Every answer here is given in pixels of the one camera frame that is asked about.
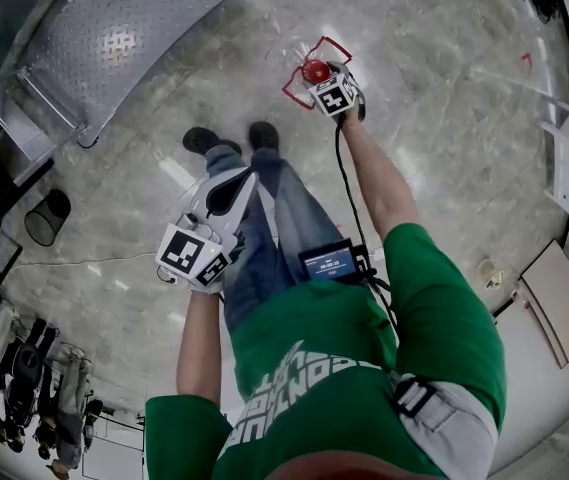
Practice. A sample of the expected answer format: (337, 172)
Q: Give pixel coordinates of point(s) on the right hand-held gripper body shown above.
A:
(336, 97)

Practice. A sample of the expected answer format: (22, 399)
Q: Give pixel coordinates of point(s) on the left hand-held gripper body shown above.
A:
(189, 258)

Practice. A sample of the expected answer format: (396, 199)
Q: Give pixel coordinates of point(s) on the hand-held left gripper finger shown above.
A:
(243, 203)
(224, 193)

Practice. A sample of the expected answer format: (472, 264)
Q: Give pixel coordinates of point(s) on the clear water jug red cap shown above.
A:
(316, 70)

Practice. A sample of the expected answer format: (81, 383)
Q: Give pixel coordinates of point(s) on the metal flatbed cart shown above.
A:
(114, 43)

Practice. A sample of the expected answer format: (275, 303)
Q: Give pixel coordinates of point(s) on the person's left forearm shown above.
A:
(199, 348)

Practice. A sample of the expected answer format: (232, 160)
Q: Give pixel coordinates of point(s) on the person's right forearm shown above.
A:
(379, 183)

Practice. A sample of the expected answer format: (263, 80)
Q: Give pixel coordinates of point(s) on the white wristband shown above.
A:
(206, 286)

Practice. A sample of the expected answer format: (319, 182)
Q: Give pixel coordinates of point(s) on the blue denim jeans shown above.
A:
(274, 228)

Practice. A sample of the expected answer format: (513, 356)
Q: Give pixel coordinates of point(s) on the person's left black shoe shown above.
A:
(201, 140)

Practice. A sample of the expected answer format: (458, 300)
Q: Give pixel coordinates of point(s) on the person's black shoe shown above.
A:
(264, 135)
(201, 140)

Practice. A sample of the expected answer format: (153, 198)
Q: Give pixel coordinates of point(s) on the person's right black shoe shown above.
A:
(264, 135)

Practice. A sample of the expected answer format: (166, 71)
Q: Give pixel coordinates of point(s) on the small black display screen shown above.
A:
(326, 265)

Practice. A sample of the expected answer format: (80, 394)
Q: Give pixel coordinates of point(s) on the black mesh wastebasket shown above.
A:
(46, 218)

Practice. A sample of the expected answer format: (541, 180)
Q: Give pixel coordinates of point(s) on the green printed t-shirt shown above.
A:
(339, 328)

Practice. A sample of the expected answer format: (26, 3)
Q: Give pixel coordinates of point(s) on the row of assorted shoes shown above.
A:
(24, 383)

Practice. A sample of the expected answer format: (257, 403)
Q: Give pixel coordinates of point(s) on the beige flat board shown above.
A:
(559, 303)

